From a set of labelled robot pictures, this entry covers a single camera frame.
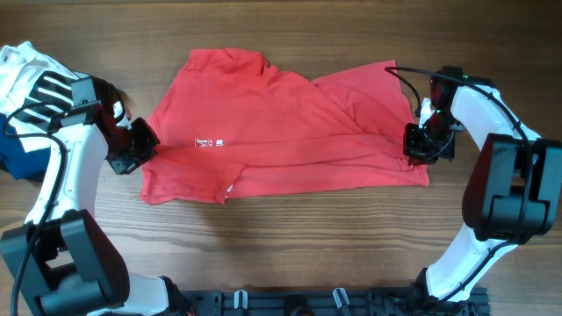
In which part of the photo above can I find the red t-shirt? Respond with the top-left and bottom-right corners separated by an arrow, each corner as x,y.
140,48 -> 429,205

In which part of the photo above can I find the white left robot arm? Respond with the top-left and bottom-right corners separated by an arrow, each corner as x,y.
1,104 -> 197,315

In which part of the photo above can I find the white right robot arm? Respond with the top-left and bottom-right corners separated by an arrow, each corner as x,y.
403,69 -> 561,314

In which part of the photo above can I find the black folded garment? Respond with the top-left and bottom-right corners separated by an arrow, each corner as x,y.
74,71 -> 132,126

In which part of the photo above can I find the blue folded garment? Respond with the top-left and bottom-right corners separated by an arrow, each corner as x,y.
1,114 -> 50,183

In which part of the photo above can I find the white printed t-shirt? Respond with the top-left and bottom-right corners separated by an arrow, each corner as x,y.
1,41 -> 86,134

